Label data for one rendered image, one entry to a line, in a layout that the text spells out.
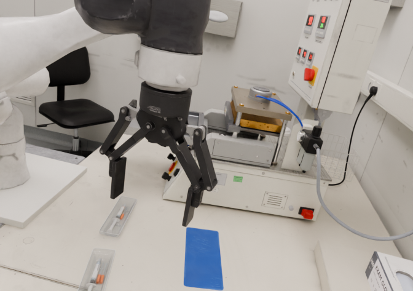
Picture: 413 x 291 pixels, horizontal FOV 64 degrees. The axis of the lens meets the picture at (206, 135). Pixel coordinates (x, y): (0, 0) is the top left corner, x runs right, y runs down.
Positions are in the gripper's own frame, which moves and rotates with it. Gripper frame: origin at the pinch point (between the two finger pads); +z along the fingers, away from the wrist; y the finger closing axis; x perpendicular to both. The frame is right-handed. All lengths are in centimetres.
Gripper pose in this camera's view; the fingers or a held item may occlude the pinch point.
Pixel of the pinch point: (151, 202)
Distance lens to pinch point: 58.0
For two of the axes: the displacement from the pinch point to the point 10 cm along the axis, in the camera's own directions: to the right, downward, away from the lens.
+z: -1.7, 9.2, 3.6
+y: 9.2, 2.8, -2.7
